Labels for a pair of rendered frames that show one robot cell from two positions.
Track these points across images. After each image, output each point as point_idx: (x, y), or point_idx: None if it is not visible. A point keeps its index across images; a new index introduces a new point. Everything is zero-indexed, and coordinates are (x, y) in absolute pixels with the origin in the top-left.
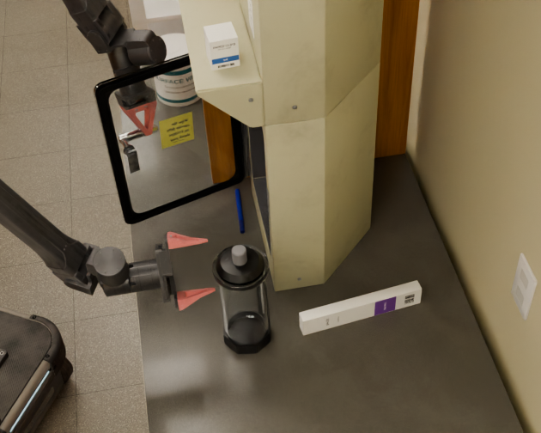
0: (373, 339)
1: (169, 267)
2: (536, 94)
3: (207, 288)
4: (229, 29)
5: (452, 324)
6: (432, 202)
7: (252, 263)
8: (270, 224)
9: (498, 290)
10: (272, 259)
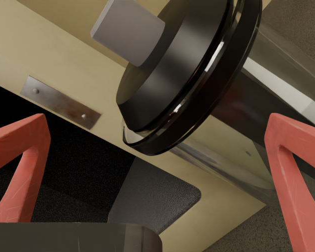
0: None
1: (56, 241)
2: None
3: (271, 166)
4: None
5: (279, 7)
6: None
7: (162, 14)
8: (119, 134)
9: None
10: (202, 172)
